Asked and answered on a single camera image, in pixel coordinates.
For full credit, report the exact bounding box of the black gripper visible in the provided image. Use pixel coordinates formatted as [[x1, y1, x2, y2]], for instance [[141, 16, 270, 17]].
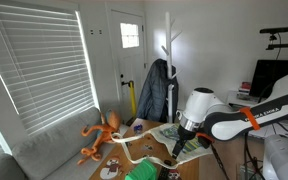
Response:
[[171, 123, 199, 160]]

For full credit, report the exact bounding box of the black TV remote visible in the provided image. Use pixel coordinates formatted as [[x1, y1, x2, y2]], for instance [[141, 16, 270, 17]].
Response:
[[157, 159, 174, 180]]

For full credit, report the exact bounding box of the white printed tote bag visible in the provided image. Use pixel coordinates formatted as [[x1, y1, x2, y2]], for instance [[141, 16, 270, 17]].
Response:
[[111, 122, 214, 169]]

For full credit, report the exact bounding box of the elf sticker with sunglasses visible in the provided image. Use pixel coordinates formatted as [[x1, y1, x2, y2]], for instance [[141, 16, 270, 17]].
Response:
[[167, 168, 183, 180]]

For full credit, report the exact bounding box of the green plastic printed block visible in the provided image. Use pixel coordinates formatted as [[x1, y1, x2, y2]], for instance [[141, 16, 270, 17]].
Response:
[[124, 158, 159, 180]]

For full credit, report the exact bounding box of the small purple toy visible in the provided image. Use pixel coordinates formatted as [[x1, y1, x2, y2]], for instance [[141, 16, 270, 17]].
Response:
[[132, 123, 144, 133]]

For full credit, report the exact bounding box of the dark puffer jacket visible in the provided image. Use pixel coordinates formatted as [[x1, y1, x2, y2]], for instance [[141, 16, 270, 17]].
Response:
[[136, 58, 180, 124]]

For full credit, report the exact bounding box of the snowman sticker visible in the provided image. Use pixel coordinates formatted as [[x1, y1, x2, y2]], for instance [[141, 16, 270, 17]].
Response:
[[99, 156, 124, 180]]

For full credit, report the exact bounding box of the orange octopus plush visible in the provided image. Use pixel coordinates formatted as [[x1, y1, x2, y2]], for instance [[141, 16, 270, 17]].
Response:
[[76, 109, 122, 166]]

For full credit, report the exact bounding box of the white low cabinet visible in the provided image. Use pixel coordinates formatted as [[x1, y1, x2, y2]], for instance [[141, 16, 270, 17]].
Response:
[[226, 89, 265, 109]]

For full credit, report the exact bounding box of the stack of books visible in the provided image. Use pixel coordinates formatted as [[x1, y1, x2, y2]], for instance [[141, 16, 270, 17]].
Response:
[[237, 81, 252, 98]]

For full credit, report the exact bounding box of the white door with window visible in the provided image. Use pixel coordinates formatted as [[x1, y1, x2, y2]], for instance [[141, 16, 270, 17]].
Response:
[[107, 9, 149, 125]]

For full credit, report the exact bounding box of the white coat rack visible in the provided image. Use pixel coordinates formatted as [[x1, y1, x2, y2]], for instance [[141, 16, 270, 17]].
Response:
[[160, 11, 184, 124]]

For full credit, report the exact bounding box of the black monitor screen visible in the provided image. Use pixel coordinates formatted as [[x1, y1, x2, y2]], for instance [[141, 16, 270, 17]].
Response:
[[249, 59, 288, 100]]

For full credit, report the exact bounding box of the grey fabric sofa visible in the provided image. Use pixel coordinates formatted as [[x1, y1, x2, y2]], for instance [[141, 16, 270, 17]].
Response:
[[0, 106, 132, 180]]

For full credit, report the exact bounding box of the wide white window blind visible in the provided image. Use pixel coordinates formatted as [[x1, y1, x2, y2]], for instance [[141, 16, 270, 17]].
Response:
[[0, 0, 97, 136]]

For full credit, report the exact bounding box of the black wrist camera orange mount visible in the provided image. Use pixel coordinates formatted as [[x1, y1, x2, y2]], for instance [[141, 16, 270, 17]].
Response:
[[196, 132, 216, 150]]

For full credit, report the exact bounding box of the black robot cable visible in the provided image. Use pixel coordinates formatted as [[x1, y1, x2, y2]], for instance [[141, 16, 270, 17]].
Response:
[[209, 142, 232, 180]]

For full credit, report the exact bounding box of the yellow stick with black handle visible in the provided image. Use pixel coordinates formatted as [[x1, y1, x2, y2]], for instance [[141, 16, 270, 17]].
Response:
[[121, 80, 138, 120]]

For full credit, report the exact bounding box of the aluminium extrusion frame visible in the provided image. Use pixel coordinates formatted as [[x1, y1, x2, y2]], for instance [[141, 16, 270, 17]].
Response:
[[238, 162, 262, 180]]

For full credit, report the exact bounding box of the black camera on boom stand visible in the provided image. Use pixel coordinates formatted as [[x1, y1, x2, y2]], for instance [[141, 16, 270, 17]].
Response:
[[259, 26, 288, 52]]

